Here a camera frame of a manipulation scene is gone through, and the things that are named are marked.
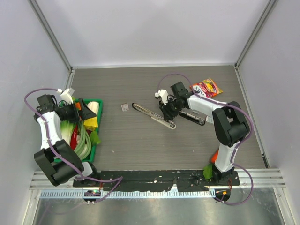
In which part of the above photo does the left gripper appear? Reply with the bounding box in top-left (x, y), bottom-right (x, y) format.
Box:
top-left (60, 98), bottom-right (96, 123)

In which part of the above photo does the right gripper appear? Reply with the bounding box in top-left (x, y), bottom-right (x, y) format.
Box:
top-left (159, 97), bottom-right (181, 121)

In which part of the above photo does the red white staple box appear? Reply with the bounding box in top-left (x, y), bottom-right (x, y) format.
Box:
top-left (121, 103), bottom-right (129, 112)

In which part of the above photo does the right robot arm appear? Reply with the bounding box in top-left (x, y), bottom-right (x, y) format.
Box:
top-left (155, 82), bottom-right (250, 185)

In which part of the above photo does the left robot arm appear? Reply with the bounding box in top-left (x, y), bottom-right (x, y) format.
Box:
top-left (34, 94), bottom-right (100, 187)

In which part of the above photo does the yellow white toy cabbage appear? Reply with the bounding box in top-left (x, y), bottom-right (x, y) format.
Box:
top-left (83, 101), bottom-right (99, 131)

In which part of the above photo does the green plastic tray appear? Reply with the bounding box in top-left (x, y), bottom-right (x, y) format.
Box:
top-left (73, 99), bottom-right (103, 163)

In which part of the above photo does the red toy chili pepper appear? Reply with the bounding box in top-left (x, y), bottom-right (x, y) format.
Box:
top-left (70, 125), bottom-right (78, 150)

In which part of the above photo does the green toy leaf sprig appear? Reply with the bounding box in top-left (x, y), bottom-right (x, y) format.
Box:
top-left (90, 131), bottom-right (101, 146)

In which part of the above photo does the orange candy bag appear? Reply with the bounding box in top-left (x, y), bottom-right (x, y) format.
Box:
top-left (190, 78), bottom-right (223, 98)

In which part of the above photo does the orange toy carrot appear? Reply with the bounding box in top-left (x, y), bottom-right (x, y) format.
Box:
top-left (210, 150), bottom-right (218, 164)

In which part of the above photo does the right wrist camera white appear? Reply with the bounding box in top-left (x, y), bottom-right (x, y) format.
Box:
top-left (155, 89), bottom-right (169, 105)

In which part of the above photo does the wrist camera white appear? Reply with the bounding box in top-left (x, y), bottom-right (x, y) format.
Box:
top-left (155, 89), bottom-right (169, 105)
top-left (56, 88), bottom-right (75, 104)

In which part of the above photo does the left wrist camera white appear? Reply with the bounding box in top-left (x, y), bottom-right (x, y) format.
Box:
top-left (56, 88), bottom-right (75, 104)

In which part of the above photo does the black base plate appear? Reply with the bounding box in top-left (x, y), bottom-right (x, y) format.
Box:
top-left (72, 168), bottom-right (240, 192)

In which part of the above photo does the white slotted cable duct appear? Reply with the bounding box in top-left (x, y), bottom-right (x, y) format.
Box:
top-left (40, 189), bottom-right (215, 200)

